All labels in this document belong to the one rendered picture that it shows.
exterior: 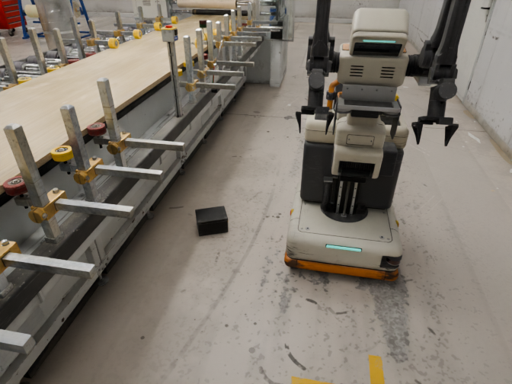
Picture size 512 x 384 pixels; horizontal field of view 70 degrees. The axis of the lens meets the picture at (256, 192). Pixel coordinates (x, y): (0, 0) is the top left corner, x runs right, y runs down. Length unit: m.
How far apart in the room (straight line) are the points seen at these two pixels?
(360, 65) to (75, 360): 1.81
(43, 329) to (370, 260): 1.61
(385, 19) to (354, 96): 0.31
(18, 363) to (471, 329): 2.06
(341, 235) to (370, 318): 0.44
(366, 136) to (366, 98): 0.18
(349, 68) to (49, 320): 1.73
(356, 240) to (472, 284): 0.74
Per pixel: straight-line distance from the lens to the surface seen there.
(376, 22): 1.60
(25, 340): 1.01
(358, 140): 1.77
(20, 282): 1.38
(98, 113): 2.01
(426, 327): 2.12
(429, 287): 2.33
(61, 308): 2.02
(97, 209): 1.34
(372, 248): 2.04
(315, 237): 2.02
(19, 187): 1.47
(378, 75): 1.68
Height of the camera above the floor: 1.55
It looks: 33 degrees down
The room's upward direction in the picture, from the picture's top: straight up
